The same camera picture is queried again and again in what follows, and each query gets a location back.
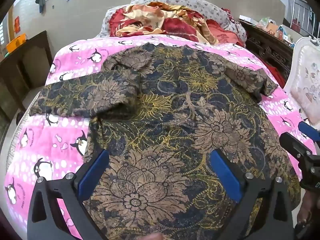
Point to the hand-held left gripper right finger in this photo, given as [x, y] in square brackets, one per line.
[225, 177]

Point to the brown floral shirt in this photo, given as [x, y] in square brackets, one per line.
[170, 140]

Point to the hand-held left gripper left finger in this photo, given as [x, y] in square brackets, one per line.
[93, 173]

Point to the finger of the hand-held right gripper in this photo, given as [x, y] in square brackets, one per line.
[308, 130]
[293, 143]

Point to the red wall paper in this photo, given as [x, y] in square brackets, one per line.
[17, 24]

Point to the dark carved wooden headboard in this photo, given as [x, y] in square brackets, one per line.
[270, 45]

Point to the person's right hand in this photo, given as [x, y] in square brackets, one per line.
[308, 207]

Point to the pink penguin blanket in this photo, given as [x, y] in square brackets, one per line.
[45, 150]

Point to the red yellow floral quilt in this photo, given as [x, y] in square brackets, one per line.
[165, 22]

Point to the metal stair railing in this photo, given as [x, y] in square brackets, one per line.
[302, 12]

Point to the orange basket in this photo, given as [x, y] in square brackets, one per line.
[16, 42]

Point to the white upholstered chair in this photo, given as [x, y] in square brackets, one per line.
[306, 82]

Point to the grey patterned pillow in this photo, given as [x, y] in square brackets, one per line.
[200, 3]

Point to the clutter on headboard shelf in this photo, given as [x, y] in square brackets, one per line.
[275, 28]

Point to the red cloth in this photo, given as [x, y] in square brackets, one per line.
[275, 73]

